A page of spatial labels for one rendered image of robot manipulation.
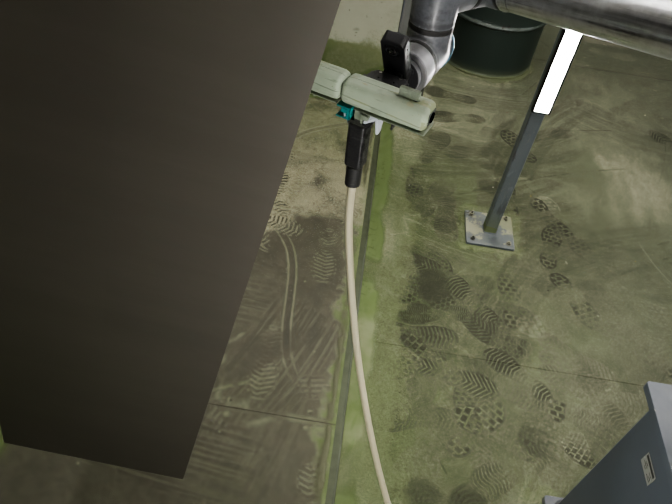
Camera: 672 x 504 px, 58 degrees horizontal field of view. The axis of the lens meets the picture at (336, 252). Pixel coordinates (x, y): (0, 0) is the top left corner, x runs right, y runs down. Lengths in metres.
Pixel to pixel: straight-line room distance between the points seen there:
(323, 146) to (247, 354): 1.16
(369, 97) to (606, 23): 0.41
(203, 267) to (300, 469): 1.11
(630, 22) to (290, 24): 0.70
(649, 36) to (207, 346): 0.83
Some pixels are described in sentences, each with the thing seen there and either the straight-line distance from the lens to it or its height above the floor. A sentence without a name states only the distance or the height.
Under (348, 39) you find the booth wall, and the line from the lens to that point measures 3.00.
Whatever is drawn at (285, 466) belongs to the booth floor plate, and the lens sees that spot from 1.80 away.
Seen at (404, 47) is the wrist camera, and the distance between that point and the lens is 1.08.
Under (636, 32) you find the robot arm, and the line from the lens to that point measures 1.12.
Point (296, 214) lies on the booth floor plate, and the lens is 2.41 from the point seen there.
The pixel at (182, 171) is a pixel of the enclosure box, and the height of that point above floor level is 1.27.
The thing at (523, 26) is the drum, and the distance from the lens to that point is 3.54.
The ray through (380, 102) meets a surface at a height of 1.17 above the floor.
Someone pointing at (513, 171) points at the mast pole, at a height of 0.34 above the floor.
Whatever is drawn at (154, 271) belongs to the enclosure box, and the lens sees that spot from 0.79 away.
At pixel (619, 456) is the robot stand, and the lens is 1.59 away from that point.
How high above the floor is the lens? 1.69
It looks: 46 degrees down
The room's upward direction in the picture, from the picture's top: 9 degrees clockwise
